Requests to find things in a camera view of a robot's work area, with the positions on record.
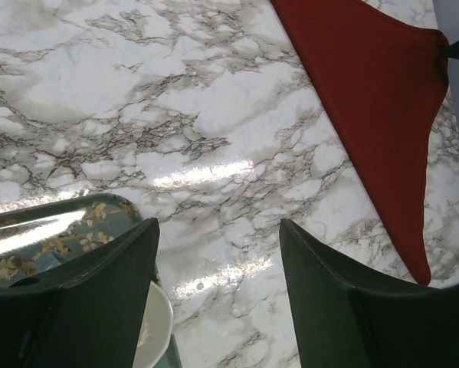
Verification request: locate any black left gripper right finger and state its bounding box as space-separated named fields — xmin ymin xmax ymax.
xmin=279 ymin=219 xmax=459 ymax=367

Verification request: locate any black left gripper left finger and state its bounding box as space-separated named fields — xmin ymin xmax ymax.
xmin=0 ymin=218 xmax=159 ymax=367

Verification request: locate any red cloth napkin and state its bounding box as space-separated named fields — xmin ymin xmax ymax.
xmin=273 ymin=1 xmax=448 ymax=285

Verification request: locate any white cup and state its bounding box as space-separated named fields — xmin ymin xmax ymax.
xmin=133 ymin=282 xmax=174 ymax=368

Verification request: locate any floral metal tray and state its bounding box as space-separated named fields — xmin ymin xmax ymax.
xmin=0 ymin=194 xmax=181 ymax=367

